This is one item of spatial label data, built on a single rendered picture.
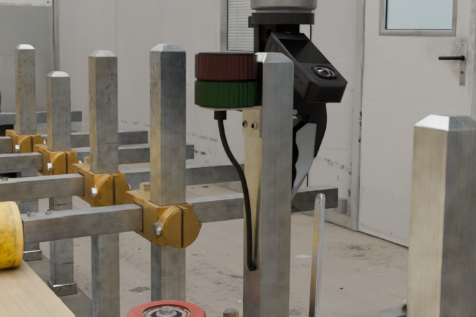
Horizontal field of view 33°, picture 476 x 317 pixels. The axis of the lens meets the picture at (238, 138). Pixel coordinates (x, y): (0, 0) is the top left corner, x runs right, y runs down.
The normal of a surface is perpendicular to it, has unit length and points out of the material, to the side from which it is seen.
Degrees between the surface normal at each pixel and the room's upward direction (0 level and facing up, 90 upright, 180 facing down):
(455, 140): 90
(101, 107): 90
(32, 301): 0
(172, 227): 90
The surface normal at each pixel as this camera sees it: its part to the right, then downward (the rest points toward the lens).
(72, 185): 0.47, 0.12
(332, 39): -0.85, 0.06
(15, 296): 0.01, -0.99
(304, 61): 0.24, -0.82
